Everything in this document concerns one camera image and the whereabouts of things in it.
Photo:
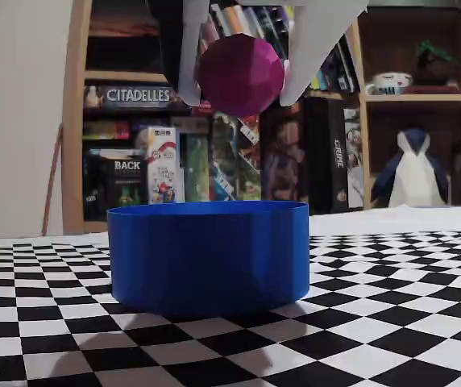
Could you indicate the teal illustrated game box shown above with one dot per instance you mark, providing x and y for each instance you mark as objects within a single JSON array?
[{"x": 224, "y": 161}]

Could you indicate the yellow flat box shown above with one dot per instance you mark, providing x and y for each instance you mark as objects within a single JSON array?
[{"x": 105, "y": 131}]

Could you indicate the red green game box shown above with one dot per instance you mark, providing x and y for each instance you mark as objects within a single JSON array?
[{"x": 248, "y": 161}]

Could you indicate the white face cup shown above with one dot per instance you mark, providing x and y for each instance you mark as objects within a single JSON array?
[{"x": 387, "y": 84}]

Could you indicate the dark purple game box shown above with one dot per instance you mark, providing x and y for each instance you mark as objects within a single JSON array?
[{"x": 283, "y": 161}]

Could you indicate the wooden bookshelf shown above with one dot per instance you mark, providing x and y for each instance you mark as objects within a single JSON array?
[{"x": 73, "y": 161}]

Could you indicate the blue white penguin figure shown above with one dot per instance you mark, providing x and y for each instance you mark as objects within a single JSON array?
[{"x": 412, "y": 177}]

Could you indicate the tall white red box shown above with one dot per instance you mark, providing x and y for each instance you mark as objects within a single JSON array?
[{"x": 164, "y": 169}]

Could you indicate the magenta faceted ball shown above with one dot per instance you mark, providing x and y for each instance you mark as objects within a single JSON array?
[{"x": 240, "y": 72}]

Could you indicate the black BACK box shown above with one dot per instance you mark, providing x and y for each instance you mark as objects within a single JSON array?
[{"x": 127, "y": 177}]

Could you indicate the grey flat box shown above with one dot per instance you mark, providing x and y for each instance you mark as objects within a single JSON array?
[{"x": 188, "y": 123}]

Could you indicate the small red box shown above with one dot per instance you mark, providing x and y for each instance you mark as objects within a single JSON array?
[{"x": 202, "y": 110}]

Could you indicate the orange spine book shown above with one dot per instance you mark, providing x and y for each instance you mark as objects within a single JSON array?
[{"x": 234, "y": 20}]

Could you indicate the white illustrated game box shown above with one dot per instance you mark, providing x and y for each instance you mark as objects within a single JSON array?
[{"x": 353, "y": 161}]

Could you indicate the brick bonsai tree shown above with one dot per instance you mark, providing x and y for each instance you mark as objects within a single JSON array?
[{"x": 436, "y": 64}]

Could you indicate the blue round box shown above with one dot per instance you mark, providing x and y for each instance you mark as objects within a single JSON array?
[{"x": 210, "y": 262}]

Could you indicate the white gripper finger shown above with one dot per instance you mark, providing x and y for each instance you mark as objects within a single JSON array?
[{"x": 315, "y": 36}]

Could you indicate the black crime game box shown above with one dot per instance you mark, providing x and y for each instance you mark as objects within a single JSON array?
[{"x": 327, "y": 161}]

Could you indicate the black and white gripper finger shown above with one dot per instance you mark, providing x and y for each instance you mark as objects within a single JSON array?
[{"x": 186, "y": 40}]

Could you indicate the black spine book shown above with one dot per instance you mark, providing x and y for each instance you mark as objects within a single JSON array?
[{"x": 343, "y": 68}]

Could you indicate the checkerboard printed white sheet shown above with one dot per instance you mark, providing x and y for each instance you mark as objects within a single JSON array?
[{"x": 375, "y": 302}]

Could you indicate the Citadelles game box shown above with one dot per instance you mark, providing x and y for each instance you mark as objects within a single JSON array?
[{"x": 138, "y": 95}]

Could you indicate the yellow spine book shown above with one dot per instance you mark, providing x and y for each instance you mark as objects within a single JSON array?
[{"x": 316, "y": 82}]

